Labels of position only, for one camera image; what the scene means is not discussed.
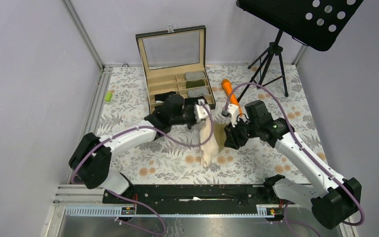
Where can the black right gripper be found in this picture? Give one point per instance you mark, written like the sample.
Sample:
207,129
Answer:
234,136

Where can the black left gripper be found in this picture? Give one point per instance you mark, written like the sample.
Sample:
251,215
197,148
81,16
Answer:
191,107

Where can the olive khaki underwear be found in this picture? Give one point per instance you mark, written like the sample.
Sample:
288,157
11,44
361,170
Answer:
212,135

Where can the black underwear white trim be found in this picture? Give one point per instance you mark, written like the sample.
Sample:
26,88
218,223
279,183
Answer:
167,97

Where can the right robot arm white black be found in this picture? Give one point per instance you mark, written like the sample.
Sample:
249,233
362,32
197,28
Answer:
330,197

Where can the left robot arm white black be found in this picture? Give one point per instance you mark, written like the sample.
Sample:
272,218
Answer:
91,159

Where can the striped rolled underwear in box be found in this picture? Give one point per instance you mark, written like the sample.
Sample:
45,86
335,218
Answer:
197,92

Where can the olive rolled underwear in box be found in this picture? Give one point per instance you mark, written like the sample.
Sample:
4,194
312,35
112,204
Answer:
195,83

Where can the grey rolled underwear in box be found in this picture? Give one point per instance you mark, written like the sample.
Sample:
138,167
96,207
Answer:
194,75

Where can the wooden organizer box glass lid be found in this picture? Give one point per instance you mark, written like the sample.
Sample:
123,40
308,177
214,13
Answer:
167,55

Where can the floral table cloth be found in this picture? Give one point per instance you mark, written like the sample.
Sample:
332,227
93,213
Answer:
165,162

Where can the green block at left edge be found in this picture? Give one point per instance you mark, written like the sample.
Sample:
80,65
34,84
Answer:
108,97

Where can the black music stand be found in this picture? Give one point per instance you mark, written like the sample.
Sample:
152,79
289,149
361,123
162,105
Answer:
314,23

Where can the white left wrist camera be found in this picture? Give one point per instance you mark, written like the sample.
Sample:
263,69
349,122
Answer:
202,112

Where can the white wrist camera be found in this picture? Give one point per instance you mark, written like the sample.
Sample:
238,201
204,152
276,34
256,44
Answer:
232,112
202,112

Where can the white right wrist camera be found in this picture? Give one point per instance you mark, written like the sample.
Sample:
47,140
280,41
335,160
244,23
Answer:
232,112

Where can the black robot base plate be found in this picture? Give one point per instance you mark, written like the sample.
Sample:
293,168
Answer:
197,199

